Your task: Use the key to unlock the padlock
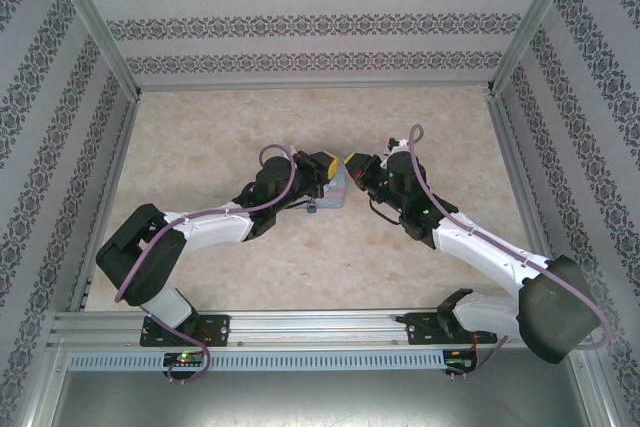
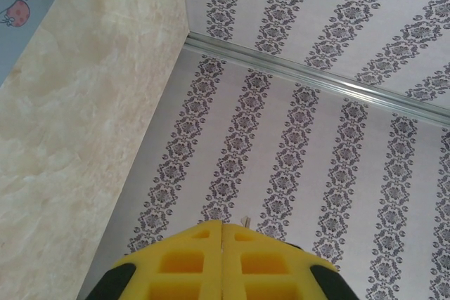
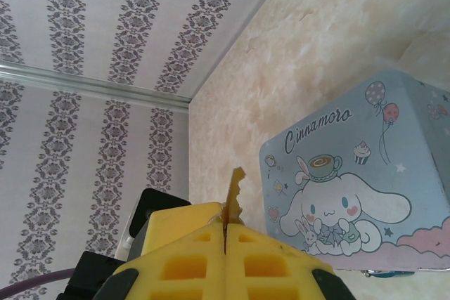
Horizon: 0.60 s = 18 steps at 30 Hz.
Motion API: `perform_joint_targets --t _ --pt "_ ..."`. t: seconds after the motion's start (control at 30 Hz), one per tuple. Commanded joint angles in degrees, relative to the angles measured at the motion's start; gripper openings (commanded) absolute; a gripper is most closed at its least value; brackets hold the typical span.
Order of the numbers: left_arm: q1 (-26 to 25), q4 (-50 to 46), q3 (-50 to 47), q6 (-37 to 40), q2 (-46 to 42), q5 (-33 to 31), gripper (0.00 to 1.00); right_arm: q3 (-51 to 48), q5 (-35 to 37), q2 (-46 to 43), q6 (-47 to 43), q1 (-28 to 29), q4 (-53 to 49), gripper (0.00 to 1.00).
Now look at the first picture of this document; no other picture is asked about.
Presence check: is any blue pink tin box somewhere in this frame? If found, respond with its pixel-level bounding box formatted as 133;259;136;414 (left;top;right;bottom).
321;169;350;211

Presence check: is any grey metal shelf panel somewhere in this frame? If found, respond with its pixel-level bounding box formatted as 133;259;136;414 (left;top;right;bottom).
47;369;604;427

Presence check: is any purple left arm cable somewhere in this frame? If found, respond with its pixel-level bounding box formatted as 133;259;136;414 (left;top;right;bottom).
115;143;297;388

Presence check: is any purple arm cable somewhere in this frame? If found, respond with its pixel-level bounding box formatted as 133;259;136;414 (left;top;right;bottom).
115;143;297;388
407;124;612;351

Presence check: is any thin black cable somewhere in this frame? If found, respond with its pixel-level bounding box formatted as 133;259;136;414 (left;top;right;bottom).
367;198;402;224

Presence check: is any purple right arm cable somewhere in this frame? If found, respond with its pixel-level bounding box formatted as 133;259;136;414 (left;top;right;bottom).
407;124;612;351

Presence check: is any aluminium side rail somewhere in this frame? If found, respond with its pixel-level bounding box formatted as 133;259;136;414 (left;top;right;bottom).
68;91;141;313
485;90;557;261

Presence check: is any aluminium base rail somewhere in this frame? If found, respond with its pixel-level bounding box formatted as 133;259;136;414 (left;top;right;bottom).
48;310;507;349

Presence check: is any slotted grey cable duct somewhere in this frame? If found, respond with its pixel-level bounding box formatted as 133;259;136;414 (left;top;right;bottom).
66;349;447;373

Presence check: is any aluminium frame post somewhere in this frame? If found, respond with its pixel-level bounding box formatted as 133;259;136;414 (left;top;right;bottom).
45;0;143;99
485;0;590;97

